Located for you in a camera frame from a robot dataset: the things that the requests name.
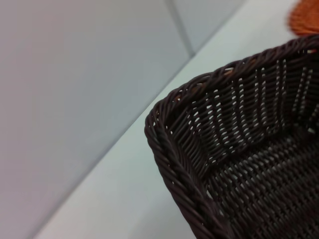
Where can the dark brown woven basket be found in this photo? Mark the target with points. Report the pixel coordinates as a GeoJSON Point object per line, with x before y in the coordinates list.
{"type": "Point", "coordinates": [249, 161]}

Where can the orange woven basket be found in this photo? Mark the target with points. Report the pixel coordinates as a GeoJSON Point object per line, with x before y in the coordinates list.
{"type": "Point", "coordinates": [305, 17]}

